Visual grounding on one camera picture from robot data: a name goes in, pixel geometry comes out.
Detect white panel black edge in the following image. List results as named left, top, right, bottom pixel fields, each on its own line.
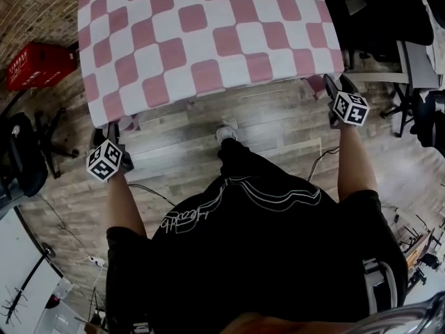
left=0, top=205, right=65, bottom=334

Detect crumpled beige cloth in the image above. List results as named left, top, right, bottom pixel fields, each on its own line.
left=416, top=0, right=445, bottom=79

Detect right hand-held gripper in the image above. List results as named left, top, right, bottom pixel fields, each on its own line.
left=323, top=74, right=369, bottom=130

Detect black cable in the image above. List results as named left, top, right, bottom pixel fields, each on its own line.
left=128, top=183, right=177, bottom=207
left=307, top=146, right=340, bottom=184

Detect pink checkered tablecloth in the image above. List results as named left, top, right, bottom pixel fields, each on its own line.
left=78, top=0, right=345, bottom=131

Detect person's left forearm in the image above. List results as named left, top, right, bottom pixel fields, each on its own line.
left=106, top=170, right=147, bottom=238

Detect red box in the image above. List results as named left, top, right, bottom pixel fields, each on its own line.
left=6, top=41, right=78, bottom=92

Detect person's right forearm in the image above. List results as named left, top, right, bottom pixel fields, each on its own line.
left=337, top=123, right=380, bottom=203

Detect person's black printed t-shirt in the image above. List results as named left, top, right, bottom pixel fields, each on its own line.
left=106, top=172, right=410, bottom=334

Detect person's white shoe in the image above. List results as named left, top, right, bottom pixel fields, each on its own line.
left=215, top=125, right=239, bottom=144

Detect grey backpack strap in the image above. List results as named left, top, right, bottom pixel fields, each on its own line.
left=363, top=258, right=399, bottom=315

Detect person's black trousers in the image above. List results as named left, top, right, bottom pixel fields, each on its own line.
left=217, top=138, right=279, bottom=182

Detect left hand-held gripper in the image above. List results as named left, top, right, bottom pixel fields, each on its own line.
left=86, top=122, right=135, bottom=183

